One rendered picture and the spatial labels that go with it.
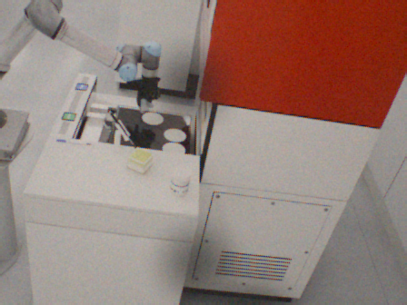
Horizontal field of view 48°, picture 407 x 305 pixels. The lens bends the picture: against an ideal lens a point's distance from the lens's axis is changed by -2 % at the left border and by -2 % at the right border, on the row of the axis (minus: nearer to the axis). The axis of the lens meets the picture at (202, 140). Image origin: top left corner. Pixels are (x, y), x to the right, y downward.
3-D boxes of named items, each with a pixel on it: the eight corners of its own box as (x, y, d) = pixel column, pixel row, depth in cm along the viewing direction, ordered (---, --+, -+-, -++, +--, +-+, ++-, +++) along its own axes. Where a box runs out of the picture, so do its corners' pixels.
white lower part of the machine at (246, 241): (277, 205, 321) (313, 106, 273) (295, 308, 254) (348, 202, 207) (177, 192, 314) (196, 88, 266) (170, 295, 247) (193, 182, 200)
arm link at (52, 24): (31, 4, 164) (143, 69, 186) (36, -6, 173) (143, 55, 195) (17, 29, 170) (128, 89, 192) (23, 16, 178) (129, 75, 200)
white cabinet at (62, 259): (176, 213, 298) (196, 107, 250) (167, 355, 219) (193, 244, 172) (76, 201, 291) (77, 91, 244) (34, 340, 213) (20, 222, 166)
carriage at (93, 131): (107, 114, 225) (108, 109, 223) (94, 161, 195) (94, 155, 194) (91, 112, 224) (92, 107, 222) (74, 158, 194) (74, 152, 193)
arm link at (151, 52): (142, 38, 202) (162, 41, 204) (140, 61, 209) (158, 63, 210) (142, 46, 196) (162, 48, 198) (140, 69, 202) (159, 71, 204)
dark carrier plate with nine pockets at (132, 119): (189, 117, 227) (190, 116, 226) (187, 161, 199) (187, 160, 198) (119, 107, 223) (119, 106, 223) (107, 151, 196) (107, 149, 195)
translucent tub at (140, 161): (153, 167, 181) (154, 153, 177) (143, 177, 175) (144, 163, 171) (136, 160, 182) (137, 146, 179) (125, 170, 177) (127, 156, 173)
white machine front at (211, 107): (201, 89, 266) (213, 24, 243) (200, 182, 200) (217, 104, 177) (195, 88, 266) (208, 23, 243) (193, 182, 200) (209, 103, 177)
